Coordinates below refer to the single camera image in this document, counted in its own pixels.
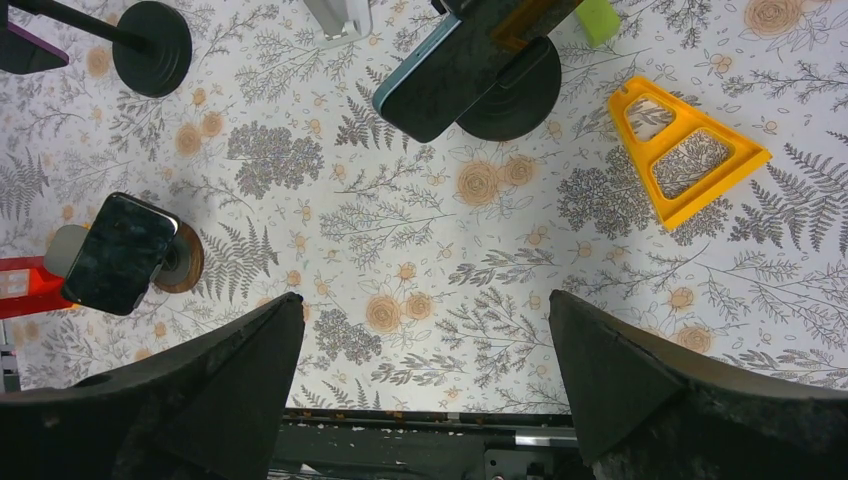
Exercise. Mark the silver metal phone stand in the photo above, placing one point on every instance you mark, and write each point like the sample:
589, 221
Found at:
339, 22

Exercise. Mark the black phone stand with phone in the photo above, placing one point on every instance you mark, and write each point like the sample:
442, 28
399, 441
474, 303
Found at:
151, 44

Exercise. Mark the blue-edged smartphone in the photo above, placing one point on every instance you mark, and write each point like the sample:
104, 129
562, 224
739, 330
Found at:
438, 81

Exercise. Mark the green toy block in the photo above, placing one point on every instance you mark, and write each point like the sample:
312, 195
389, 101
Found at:
599, 21

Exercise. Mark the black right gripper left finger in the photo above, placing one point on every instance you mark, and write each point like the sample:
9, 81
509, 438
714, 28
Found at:
208, 408

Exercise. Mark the black smartphone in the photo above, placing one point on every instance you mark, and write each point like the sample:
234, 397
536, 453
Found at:
122, 251

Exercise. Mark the grey stand on wooden base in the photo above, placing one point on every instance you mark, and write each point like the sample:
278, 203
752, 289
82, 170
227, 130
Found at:
180, 270

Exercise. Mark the yellow triangular plastic frame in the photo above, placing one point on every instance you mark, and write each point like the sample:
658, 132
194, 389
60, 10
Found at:
684, 158

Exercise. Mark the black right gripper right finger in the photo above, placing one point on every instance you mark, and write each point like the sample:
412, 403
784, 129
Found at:
644, 407

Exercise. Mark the purple-edged smartphone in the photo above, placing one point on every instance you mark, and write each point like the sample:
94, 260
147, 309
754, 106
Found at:
23, 53

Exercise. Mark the floral patterned mat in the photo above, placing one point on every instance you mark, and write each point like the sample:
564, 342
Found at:
425, 269

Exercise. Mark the red toy car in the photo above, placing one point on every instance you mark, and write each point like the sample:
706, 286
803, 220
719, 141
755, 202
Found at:
27, 287

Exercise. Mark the black round-base phone stand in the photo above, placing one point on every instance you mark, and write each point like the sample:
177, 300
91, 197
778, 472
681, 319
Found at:
525, 90

